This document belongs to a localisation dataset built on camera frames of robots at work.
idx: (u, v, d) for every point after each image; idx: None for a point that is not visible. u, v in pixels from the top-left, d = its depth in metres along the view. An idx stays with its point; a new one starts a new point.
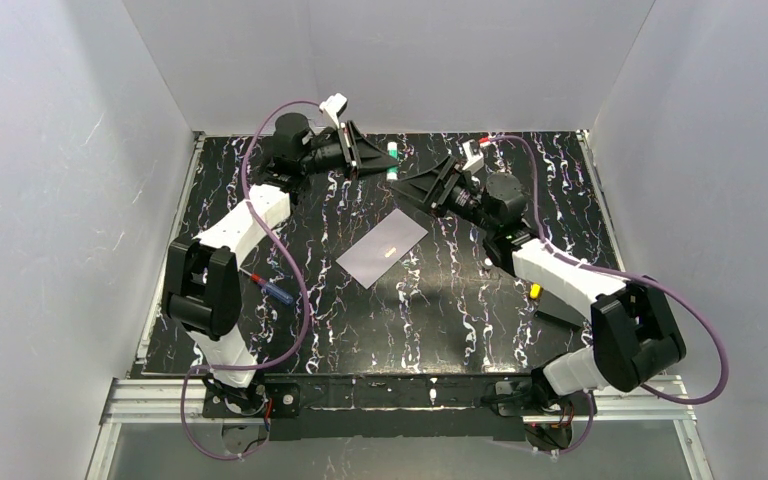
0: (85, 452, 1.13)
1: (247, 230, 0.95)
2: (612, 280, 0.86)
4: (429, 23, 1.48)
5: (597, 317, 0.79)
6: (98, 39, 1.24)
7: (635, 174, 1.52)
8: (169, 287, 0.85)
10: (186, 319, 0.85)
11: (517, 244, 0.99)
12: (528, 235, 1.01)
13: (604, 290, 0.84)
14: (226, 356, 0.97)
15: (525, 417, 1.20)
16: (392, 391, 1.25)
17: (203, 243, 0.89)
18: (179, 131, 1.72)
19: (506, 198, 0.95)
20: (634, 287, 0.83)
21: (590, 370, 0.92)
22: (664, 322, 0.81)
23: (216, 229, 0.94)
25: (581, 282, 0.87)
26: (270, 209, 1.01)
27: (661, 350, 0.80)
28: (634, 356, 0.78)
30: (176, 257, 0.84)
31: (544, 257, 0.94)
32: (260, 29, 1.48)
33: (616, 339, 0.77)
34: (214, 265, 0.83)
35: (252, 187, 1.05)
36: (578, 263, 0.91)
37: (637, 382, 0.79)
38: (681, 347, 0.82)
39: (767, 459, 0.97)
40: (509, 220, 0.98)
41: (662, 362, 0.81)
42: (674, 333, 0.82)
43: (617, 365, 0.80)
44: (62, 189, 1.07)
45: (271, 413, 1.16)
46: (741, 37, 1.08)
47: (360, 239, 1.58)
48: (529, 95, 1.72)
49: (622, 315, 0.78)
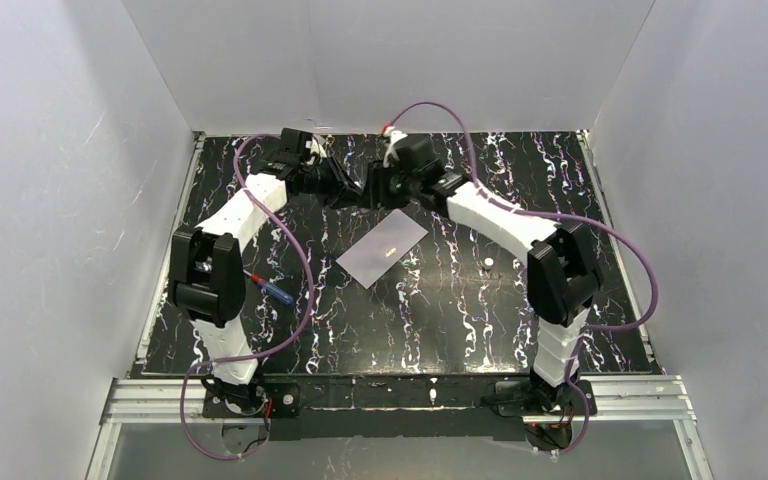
0: (85, 452, 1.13)
1: (247, 216, 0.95)
2: (543, 224, 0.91)
4: (429, 23, 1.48)
5: (532, 261, 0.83)
6: (98, 39, 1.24)
7: (636, 174, 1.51)
8: (174, 276, 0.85)
10: (193, 306, 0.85)
11: (450, 188, 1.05)
12: (459, 179, 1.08)
13: (537, 236, 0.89)
14: (233, 342, 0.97)
15: (525, 417, 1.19)
16: (392, 391, 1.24)
17: (206, 232, 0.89)
18: (179, 132, 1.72)
19: (412, 143, 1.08)
20: (563, 230, 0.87)
21: (549, 335, 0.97)
22: (588, 259, 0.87)
23: (218, 217, 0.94)
25: (515, 229, 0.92)
26: (268, 195, 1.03)
27: (585, 286, 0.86)
28: (563, 293, 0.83)
30: (181, 246, 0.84)
31: (477, 202, 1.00)
32: (260, 28, 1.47)
33: (548, 280, 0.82)
34: (218, 252, 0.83)
35: (250, 177, 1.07)
36: (513, 209, 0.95)
37: (565, 318, 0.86)
38: (599, 280, 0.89)
39: (767, 459, 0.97)
40: (429, 166, 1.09)
41: (585, 297, 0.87)
42: (596, 269, 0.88)
43: (548, 303, 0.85)
44: (62, 190, 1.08)
45: (271, 413, 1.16)
46: (743, 35, 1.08)
47: (360, 239, 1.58)
48: (530, 94, 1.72)
49: (555, 259, 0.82)
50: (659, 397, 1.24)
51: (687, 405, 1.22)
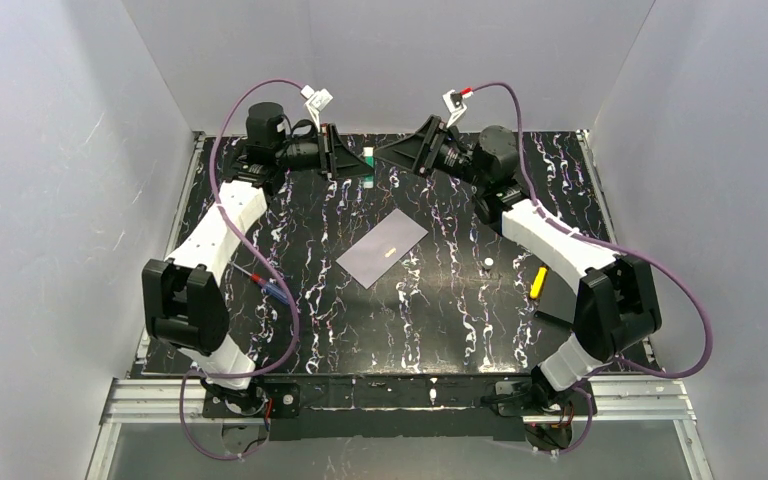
0: (85, 453, 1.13)
1: (222, 241, 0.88)
2: (602, 253, 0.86)
4: (429, 22, 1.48)
5: (585, 289, 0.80)
6: (98, 39, 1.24)
7: (636, 174, 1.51)
8: (150, 312, 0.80)
10: (174, 339, 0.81)
11: (508, 203, 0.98)
12: (519, 193, 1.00)
13: (593, 263, 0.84)
14: (222, 364, 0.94)
15: (525, 417, 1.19)
16: (392, 391, 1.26)
17: (177, 263, 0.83)
18: (179, 132, 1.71)
19: (501, 153, 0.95)
20: (622, 262, 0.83)
21: (578, 354, 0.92)
22: (647, 297, 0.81)
23: (189, 243, 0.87)
25: (568, 252, 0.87)
26: (244, 210, 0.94)
27: (638, 324, 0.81)
28: (613, 328, 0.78)
30: (153, 282, 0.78)
31: (533, 221, 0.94)
32: (260, 28, 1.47)
33: (600, 310, 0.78)
34: (192, 287, 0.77)
35: (223, 186, 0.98)
36: (570, 233, 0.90)
37: (612, 354, 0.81)
38: (657, 322, 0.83)
39: None
40: (502, 178, 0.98)
41: (636, 336, 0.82)
42: (654, 309, 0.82)
43: (596, 335, 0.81)
44: (62, 189, 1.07)
45: (271, 413, 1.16)
46: (744, 36, 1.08)
47: (360, 240, 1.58)
48: (530, 94, 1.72)
49: (610, 289, 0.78)
50: (659, 397, 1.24)
51: (687, 405, 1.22)
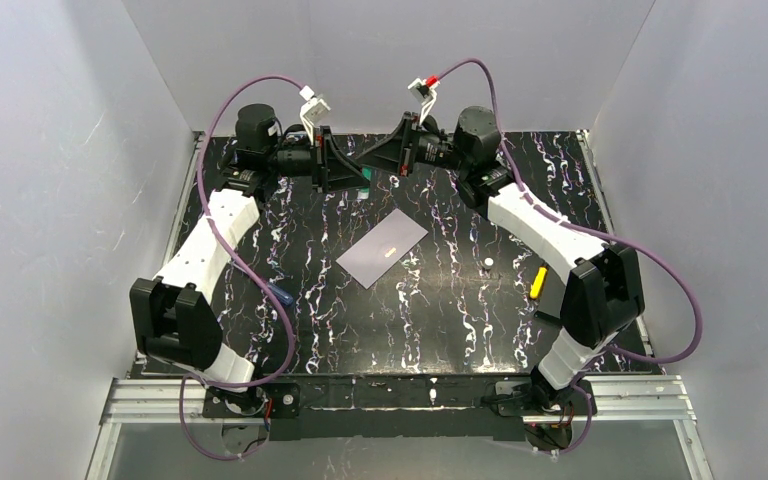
0: (85, 453, 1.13)
1: (212, 256, 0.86)
2: (591, 242, 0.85)
4: (429, 22, 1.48)
5: (574, 280, 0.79)
6: (98, 39, 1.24)
7: (635, 175, 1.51)
8: (141, 331, 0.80)
10: (167, 356, 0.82)
11: (494, 188, 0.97)
12: (505, 176, 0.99)
13: (583, 254, 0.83)
14: (218, 375, 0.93)
15: (525, 417, 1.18)
16: (392, 391, 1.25)
17: (167, 282, 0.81)
18: (179, 132, 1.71)
19: (481, 134, 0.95)
20: (610, 251, 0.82)
21: (569, 345, 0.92)
22: (632, 284, 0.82)
23: (178, 260, 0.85)
25: (558, 242, 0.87)
26: (235, 220, 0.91)
27: (624, 312, 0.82)
28: (600, 318, 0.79)
30: (143, 302, 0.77)
31: (520, 207, 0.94)
32: (260, 28, 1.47)
33: (589, 300, 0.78)
34: (182, 306, 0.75)
35: (212, 196, 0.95)
36: (559, 220, 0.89)
37: (598, 343, 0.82)
38: (640, 306, 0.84)
39: None
40: (485, 158, 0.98)
41: (621, 323, 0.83)
42: (637, 296, 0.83)
43: (584, 325, 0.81)
44: (62, 189, 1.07)
45: (271, 413, 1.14)
46: (744, 35, 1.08)
47: (360, 239, 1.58)
48: (530, 94, 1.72)
49: (599, 280, 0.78)
50: (659, 397, 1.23)
51: (687, 405, 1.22)
